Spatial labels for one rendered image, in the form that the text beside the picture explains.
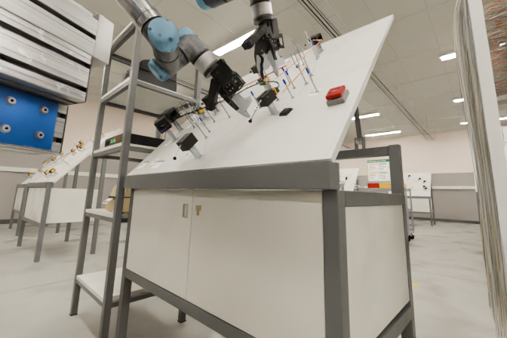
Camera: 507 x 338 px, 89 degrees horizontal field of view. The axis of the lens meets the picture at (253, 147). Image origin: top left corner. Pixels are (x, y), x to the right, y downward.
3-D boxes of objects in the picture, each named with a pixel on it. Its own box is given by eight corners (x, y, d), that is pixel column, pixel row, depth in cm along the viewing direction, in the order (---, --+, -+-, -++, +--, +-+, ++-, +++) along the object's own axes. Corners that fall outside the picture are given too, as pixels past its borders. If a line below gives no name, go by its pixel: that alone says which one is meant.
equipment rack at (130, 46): (96, 356, 124) (137, 13, 157) (66, 314, 164) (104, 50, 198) (188, 321, 160) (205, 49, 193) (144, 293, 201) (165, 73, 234)
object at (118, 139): (123, 142, 149) (124, 131, 150) (102, 149, 173) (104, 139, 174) (174, 150, 173) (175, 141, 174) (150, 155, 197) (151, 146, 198)
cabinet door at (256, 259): (324, 377, 55) (320, 190, 62) (184, 301, 92) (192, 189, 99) (330, 371, 57) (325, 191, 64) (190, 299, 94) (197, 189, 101)
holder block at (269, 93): (260, 107, 97) (256, 98, 95) (269, 99, 99) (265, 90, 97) (268, 106, 93) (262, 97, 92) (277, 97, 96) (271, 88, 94)
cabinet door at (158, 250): (185, 300, 93) (192, 189, 100) (125, 268, 130) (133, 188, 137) (189, 299, 94) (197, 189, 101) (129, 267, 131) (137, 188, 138)
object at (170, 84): (133, 80, 159) (136, 51, 162) (118, 89, 174) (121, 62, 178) (176, 95, 181) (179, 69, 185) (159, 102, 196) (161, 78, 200)
